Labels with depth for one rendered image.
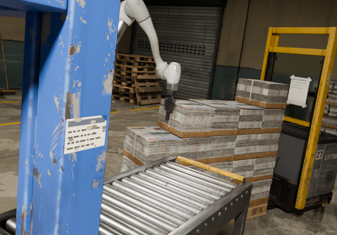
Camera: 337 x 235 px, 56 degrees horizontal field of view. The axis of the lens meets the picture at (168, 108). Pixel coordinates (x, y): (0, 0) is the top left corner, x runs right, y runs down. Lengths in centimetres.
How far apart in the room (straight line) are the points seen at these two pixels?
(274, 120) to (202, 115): 88
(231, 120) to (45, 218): 235
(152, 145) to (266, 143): 124
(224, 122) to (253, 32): 699
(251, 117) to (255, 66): 656
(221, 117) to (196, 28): 773
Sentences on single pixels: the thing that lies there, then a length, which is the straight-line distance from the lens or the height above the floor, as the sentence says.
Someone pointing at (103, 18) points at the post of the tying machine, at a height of 145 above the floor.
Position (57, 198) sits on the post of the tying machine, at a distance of 40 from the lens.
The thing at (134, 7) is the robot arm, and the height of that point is 171.
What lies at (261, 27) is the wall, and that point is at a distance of 942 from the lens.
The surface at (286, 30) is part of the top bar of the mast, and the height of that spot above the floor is 181.
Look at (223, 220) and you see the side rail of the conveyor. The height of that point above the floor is 72.
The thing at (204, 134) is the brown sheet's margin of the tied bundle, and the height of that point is 86.
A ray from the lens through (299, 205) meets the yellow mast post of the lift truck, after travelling 351.
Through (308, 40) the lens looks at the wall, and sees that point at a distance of 906.
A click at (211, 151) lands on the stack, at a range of 262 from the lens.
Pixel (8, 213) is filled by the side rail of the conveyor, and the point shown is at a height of 80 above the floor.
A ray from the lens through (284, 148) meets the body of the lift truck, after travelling 370.
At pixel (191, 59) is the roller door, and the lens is 1017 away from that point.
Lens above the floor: 142
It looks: 9 degrees down
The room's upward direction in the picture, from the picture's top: 7 degrees clockwise
